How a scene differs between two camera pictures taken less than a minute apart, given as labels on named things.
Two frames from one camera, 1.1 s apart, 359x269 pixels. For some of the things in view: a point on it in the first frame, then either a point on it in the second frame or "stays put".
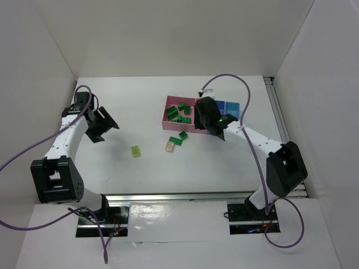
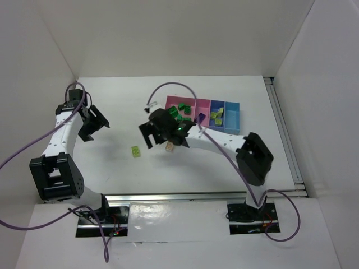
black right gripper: x=205 y=117 → x=153 y=131
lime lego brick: x=136 y=151 stays put
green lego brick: x=187 y=110 stays put
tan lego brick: x=169 y=145 stays put
